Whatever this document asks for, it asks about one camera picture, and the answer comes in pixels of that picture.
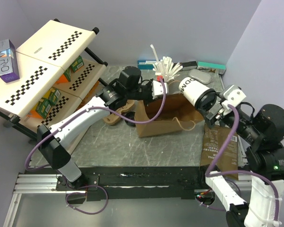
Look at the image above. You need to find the white paper coffee cup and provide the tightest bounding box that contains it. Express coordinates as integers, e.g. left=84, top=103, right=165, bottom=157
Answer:
left=178, top=77, right=210, bottom=107

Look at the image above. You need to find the black plastic cup lid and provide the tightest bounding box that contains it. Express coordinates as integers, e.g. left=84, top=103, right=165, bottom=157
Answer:
left=124, top=111, right=136, bottom=127

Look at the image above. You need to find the brown pulp cup carrier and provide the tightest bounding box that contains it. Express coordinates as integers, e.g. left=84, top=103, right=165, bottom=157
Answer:
left=103, top=99, right=135, bottom=127

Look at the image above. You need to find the brown paper bag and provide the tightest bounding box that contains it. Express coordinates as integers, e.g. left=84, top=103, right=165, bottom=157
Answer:
left=134, top=93, right=204, bottom=138

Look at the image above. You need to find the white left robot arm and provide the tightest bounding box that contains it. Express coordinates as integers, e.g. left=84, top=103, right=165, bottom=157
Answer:
left=37, top=66, right=166, bottom=190

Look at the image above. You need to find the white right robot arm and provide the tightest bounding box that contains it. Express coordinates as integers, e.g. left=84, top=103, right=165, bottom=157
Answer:
left=197, top=100, right=284, bottom=227

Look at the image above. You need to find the brown coffee bean pouch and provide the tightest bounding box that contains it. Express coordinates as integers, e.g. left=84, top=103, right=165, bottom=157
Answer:
left=199, top=125, right=240, bottom=180

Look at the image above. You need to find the teal flat box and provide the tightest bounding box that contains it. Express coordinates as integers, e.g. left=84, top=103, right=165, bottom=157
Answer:
left=137, top=60, right=156, bottom=70

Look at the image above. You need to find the white wrapped straws bundle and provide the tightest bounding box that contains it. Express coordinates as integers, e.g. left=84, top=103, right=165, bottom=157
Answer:
left=150, top=44, right=183, bottom=82

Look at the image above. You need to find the teal long box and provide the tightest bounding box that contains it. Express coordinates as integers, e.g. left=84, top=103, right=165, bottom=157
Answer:
left=197, top=61, right=226, bottom=75

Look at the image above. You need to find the black rectangular device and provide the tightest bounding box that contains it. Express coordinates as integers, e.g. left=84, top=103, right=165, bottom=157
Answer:
left=180, top=61, right=198, bottom=71

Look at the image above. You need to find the green box upper shelf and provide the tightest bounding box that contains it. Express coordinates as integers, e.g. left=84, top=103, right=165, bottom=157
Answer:
left=70, top=55, right=84, bottom=73

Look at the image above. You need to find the green box shelf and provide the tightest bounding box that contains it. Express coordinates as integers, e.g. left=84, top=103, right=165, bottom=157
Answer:
left=70, top=55, right=84, bottom=73
left=35, top=87, right=61, bottom=119

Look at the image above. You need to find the orange box on shelf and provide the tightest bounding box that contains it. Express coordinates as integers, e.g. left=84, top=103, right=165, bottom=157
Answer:
left=56, top=68, right=71, bottom=84

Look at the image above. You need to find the beige checkered shelf rack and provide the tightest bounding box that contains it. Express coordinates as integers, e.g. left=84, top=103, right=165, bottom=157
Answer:
left=0, top=19, right=107, bottom=140

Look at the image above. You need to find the green box lower shelf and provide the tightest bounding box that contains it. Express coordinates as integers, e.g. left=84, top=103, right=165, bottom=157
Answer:
left=35, top=87, right=61, bottom=119

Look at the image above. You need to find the purple cardboard box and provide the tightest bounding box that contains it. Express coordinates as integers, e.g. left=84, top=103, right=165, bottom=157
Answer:
left=0, top=39, right=20, bottom=83

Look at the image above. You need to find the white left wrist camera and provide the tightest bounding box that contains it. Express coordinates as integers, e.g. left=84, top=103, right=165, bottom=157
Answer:
left=152, top=80, right=169, bottom=100

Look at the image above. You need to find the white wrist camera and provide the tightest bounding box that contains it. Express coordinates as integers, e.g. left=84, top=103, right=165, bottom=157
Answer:
left=220, top=85, right=246, bottom=116
left=152, top=80, right=169, bottom=100

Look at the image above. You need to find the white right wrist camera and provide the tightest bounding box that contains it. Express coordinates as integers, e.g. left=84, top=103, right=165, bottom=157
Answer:
left=220, top=85, right=246, bottom=116

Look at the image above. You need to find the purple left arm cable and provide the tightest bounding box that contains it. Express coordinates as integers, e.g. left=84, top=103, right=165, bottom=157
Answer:
left=25, top=81, right=168, bottom=215

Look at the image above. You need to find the black mounting base rail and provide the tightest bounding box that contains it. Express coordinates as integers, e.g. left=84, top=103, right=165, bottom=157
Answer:
left=13, top=166, right=209, bottom=201

